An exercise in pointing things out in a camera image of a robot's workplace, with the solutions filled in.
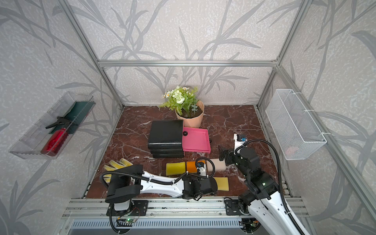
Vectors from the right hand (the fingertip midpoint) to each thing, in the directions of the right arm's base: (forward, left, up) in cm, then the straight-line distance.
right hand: (226, 145), depth 73 cm
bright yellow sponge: (-4, +28, -21) cm, 35 cm away
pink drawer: (+15, +16, -20) cm, 30 cm away
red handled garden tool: (-6, +72, +15) cm, 74 cm away
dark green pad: (+14, +77, +10) cm, 78 cm away
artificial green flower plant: (+25, +24, +9) cm, 35 cm away
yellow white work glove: (-1, +67, -21) cm, 70 cm away
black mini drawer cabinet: (+6, +32, -4) cm, 33 cm away
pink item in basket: (-3, -31, -1) cm, 31 cm away
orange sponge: (-3, +19, -20) cm, 28 cm away
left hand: (-14, +6, -19) cm, 24 cm away
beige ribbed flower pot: (+29, +18, -10) cm, 36 cm away
